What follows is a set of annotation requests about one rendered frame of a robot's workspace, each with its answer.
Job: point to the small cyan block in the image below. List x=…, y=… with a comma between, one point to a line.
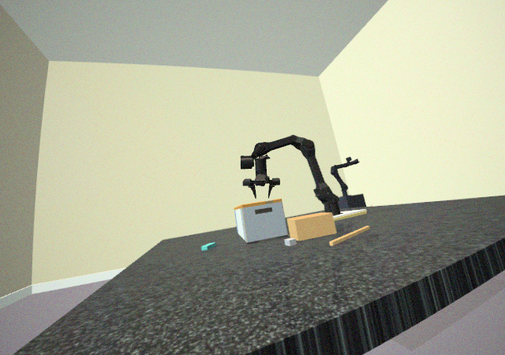
x=209, y=246

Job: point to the pale yellow thin stick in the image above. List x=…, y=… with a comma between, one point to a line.
x=345, y=237

